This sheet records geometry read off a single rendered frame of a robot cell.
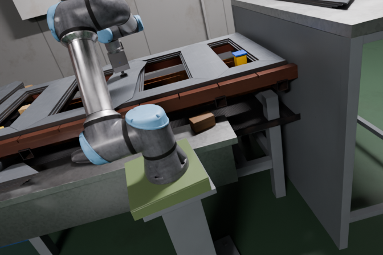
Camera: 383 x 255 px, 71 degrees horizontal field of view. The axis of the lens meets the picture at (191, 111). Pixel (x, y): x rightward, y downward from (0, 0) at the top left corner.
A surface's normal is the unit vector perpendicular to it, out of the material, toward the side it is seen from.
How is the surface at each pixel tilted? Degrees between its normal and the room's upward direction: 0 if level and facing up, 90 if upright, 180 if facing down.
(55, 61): 90
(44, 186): 0
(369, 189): 0
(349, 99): 90
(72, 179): 0
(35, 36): 90
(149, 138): 90
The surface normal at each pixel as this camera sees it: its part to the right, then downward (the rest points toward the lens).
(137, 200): -0.26, -0.84
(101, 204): 0.14, 0.43
